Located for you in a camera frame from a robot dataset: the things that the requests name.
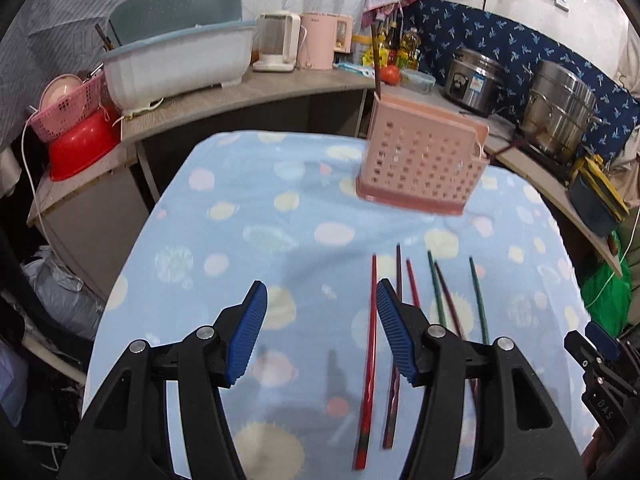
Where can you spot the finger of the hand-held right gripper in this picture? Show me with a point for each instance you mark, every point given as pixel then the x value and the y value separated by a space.
pixel 580 350
pixel 602 337

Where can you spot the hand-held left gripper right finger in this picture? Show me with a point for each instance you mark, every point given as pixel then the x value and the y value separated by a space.
pixel 395 330

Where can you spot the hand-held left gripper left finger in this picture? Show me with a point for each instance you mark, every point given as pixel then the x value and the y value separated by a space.
pixel 247 330

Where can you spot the green chopstick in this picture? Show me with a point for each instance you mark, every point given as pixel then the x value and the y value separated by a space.
pixel 478 300
pixel 436 287

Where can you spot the dark red chopstick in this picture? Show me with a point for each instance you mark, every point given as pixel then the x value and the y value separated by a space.
pixel 399 270
pixel 447 300

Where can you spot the pink perforated utensil holder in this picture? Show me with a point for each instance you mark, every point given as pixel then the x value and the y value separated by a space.
pixel 415 160

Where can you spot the dark brown chopstick gold band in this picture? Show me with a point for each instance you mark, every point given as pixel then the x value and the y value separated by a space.
pixel 376 60

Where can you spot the green plastic bag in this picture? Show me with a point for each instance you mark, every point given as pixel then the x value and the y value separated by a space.
pixel 605 285

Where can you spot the blue planet print tablecloth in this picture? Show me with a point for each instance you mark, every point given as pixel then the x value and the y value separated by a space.
pixel 250 230

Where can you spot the black induction cooker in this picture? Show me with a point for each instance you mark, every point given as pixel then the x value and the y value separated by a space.
pixel 545 165

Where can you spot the small wooden cabinet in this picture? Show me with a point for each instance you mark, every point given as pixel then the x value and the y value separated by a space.
pixel 90 230

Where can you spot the grey plastic bag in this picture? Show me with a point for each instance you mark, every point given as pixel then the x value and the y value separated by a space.
pixel 60 300

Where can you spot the steel steamer pot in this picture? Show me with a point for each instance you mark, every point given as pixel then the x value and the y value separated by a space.
pixel 560 110

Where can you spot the curved wooden counter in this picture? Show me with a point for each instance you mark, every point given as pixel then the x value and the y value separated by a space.
pixel 275 95

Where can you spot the blue plastic bag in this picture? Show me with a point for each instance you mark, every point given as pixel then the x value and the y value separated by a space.
pixel 12 385

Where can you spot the red plastic basin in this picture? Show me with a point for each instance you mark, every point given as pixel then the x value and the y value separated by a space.
pixel 85 150

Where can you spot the clear food container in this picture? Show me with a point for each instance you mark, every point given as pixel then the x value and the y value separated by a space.
pixel 419 81

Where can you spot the red tomato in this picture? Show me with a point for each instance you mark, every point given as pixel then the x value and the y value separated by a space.
pixel 392 74

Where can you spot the steel rice cooker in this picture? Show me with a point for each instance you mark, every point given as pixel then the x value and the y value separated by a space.
pixel 472 85

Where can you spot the blue white wipes packet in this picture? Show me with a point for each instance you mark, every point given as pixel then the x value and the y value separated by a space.
pixel 352 68

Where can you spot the white dish drainer teal lid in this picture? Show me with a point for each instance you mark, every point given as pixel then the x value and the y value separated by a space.
pixel 175 65

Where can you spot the yellow cooking oil bottle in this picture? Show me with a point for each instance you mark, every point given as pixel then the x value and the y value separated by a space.
pixel 410 50

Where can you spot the pink plastic basket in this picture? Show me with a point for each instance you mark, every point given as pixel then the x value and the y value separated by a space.
pixel 65 115

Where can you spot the dark sauce bottle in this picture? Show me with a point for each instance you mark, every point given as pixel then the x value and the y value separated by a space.
pixel 393 42

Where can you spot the white glass kettle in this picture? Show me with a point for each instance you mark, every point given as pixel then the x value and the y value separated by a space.
pixel 275 40

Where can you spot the pink electric kettle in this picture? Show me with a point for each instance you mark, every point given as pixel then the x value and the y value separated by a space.
pixel 320 42

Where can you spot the pink plate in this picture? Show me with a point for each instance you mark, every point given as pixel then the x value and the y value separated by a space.
pixel 57 92

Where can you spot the dark blue floral cloth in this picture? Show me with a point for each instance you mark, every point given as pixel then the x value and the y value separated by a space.
pixel 490 25

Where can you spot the grey striped wall sheet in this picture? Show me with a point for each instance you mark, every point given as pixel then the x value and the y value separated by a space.
pixel 50 25

